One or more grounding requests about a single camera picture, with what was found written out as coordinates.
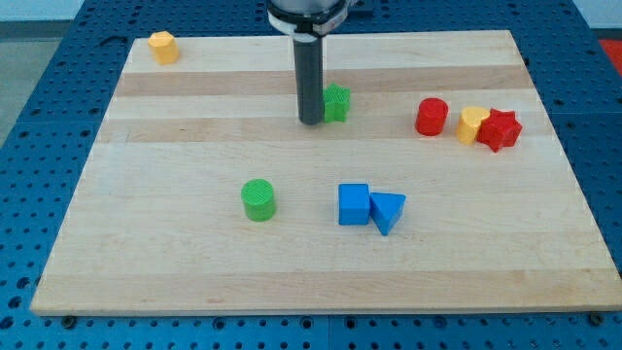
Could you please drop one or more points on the yellow hexagon block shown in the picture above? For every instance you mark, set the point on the yellow hexagon block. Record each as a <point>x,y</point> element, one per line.
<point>163,47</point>

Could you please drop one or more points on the yellow heart block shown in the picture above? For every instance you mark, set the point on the yellow heart block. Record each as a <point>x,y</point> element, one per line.
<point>469,124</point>

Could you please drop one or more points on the red star block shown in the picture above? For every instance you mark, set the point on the red star block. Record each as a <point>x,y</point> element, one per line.
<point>500,130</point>

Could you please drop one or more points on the blue cube block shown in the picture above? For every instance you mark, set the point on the blue cube block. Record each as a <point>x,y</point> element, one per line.
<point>353,204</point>

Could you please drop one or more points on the green cylinder block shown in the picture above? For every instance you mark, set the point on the green cylinder block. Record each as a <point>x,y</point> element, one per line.
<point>258,200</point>

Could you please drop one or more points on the blue triangle block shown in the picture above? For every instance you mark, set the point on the blue triangle block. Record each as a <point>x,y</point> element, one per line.
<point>386,210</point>

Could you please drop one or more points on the green star block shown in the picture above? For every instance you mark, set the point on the green star block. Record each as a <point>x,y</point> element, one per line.
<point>337,103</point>

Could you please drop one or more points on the red cylinder block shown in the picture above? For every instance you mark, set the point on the red cylinder block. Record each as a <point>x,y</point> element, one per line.
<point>431,116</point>

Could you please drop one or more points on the light wooden board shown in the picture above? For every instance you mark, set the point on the light wooden board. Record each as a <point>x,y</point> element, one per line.
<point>156,225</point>

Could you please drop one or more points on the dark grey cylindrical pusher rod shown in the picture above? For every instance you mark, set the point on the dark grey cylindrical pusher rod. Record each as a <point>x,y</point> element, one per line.
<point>308,65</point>

